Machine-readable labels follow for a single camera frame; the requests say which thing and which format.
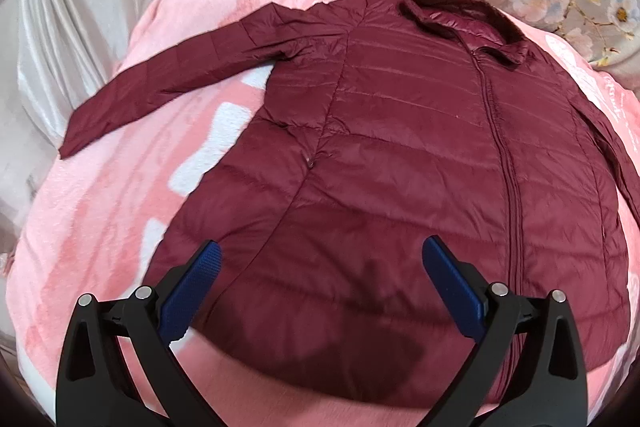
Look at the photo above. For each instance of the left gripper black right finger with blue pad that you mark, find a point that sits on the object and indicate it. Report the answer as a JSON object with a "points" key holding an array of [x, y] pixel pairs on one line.
{"points": [[549, 384]]}

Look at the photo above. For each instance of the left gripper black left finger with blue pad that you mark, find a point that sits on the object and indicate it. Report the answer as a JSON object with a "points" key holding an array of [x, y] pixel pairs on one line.
{"points": [[94, 386]]}

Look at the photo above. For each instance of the maroon quilted down jacket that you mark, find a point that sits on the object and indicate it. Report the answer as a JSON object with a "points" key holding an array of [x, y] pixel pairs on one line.
{"points": [[385, 122]]}

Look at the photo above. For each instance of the silver satin fabric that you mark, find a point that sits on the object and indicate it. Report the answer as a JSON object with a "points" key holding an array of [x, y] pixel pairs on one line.
{"points": [[54, 55]]}

